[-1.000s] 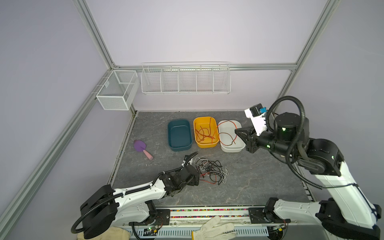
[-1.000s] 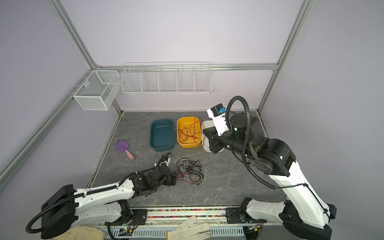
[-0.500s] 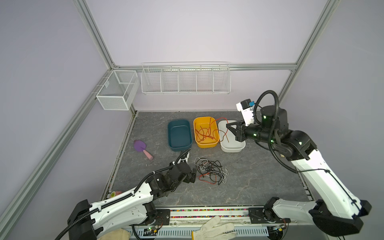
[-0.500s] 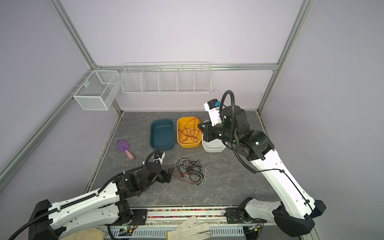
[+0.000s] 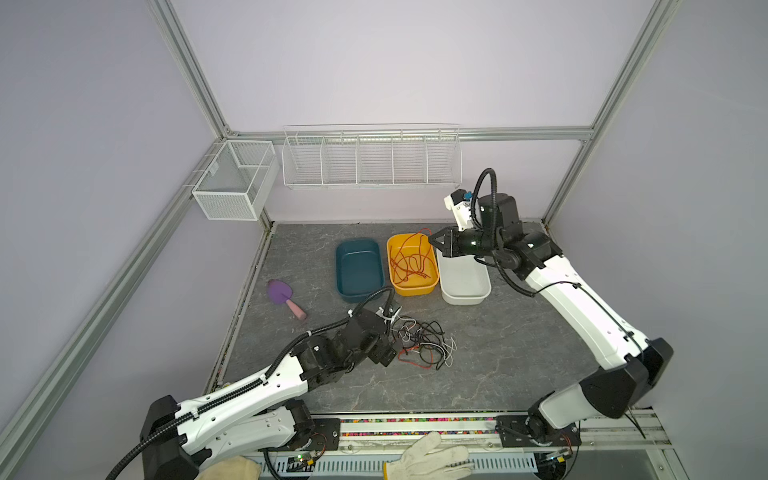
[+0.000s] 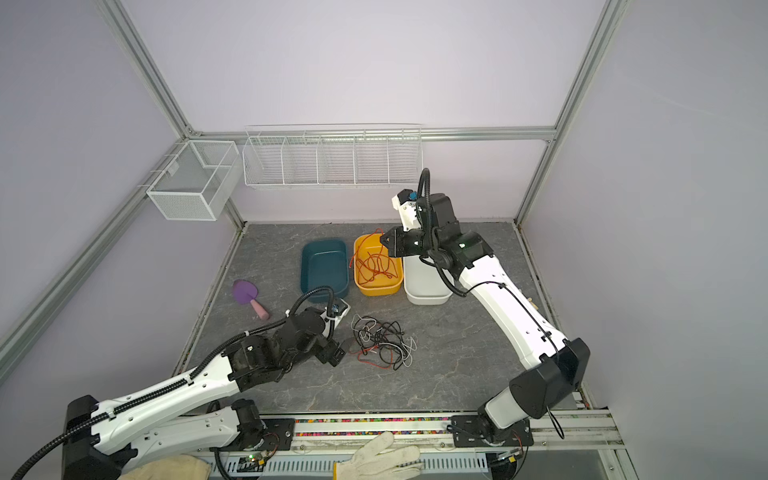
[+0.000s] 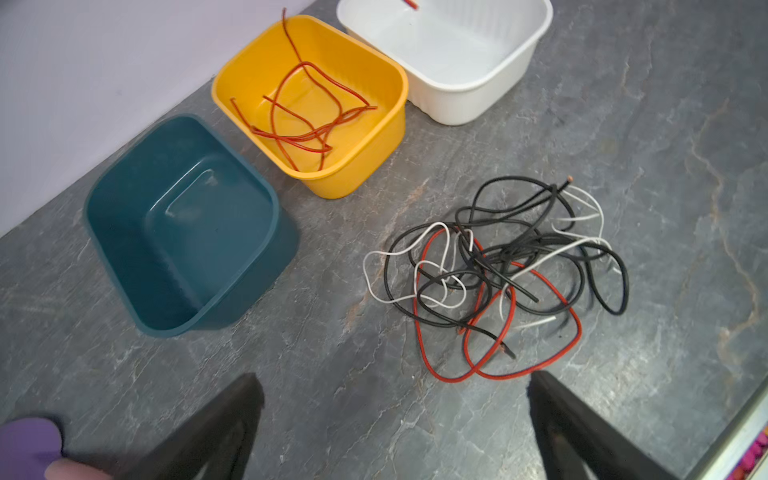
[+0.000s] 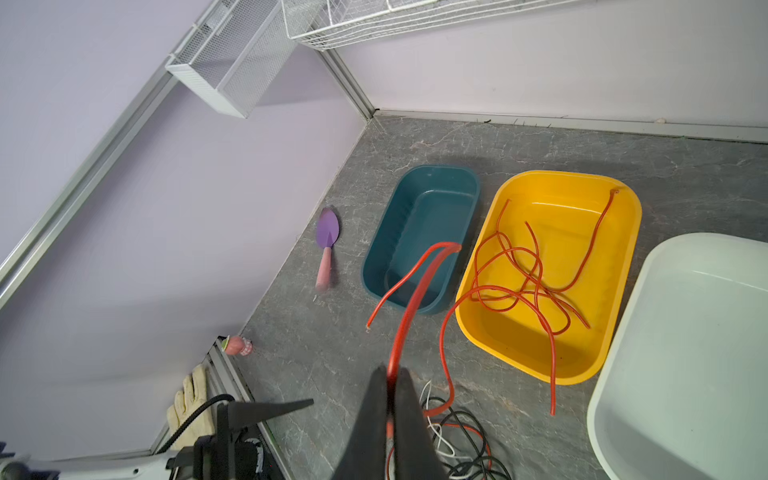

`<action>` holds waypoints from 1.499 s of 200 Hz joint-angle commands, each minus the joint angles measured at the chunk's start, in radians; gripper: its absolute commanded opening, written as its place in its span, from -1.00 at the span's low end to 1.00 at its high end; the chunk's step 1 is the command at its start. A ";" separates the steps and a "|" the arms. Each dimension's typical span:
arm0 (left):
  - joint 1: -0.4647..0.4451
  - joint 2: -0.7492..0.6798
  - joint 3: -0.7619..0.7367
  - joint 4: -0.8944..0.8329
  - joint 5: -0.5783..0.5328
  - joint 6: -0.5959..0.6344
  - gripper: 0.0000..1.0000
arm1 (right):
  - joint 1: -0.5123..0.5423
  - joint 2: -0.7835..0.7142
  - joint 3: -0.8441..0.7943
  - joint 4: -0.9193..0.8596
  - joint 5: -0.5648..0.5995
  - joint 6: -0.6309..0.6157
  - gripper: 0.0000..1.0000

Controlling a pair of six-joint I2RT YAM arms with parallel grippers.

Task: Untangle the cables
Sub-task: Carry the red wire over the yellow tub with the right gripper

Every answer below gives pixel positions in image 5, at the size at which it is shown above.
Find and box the yellow plastic bin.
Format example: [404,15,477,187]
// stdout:
[386,228,440,297]

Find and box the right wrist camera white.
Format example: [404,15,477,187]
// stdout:
[444,189,474,231]

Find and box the cable bundle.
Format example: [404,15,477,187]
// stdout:
[389,314,458,371]

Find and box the teal plastic bin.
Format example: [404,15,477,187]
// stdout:
[335,238,385,303]

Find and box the cream work glove left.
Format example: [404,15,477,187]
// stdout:
[196,456,262,480]

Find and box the white plastic bin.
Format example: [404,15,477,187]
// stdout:
[436,251,492,306]

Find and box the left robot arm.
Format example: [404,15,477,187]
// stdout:
[107,286,400,479]

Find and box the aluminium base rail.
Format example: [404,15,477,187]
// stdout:
[313,410,673,454]

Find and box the white work glove centre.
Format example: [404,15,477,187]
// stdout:
[382,432,473,480]

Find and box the purple pink scoop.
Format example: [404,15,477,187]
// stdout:
[267,279,307,321]

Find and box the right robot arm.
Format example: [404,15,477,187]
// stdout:
[428,168,674,445]

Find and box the small white mesh basket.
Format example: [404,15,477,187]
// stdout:
[192,140,280,221]

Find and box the long white wire basket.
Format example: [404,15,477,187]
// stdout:
[282,123,463,189]

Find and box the red cable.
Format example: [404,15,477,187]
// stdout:
[388,227,434,286]

